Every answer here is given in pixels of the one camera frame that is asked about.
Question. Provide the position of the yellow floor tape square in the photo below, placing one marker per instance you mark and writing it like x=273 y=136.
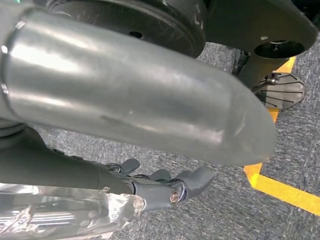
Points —
x=287 y=193

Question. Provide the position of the black robot right foot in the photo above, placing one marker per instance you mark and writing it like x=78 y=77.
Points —
x=282 y=92

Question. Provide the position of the black robot lower body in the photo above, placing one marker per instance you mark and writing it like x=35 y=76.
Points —
x=225 y=20

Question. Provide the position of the clear plastic cover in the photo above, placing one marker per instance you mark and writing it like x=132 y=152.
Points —
x=62 y=212

